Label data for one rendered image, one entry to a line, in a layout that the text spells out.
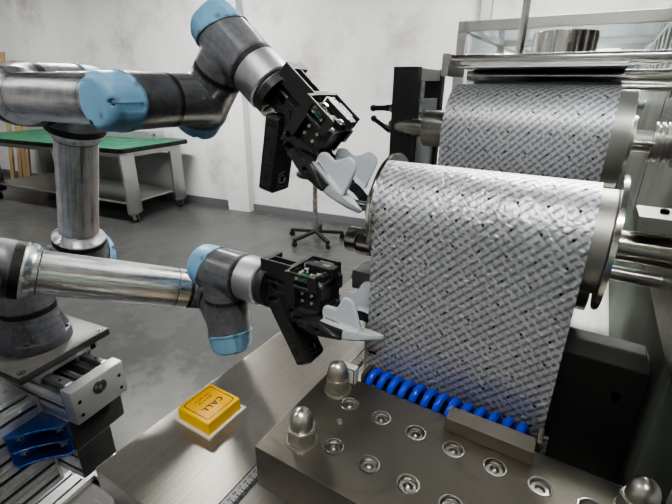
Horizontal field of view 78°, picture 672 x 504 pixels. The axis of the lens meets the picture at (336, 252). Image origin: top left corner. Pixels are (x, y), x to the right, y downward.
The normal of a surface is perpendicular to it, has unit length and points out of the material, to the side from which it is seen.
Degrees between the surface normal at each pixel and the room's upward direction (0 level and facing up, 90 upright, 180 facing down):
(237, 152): 90
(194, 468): 0
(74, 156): 105
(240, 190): 90
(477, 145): 92
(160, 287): 71
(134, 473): 0
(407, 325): 90
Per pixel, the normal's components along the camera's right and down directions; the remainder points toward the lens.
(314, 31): -0.40, 0.33
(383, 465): 0.01, -0.93
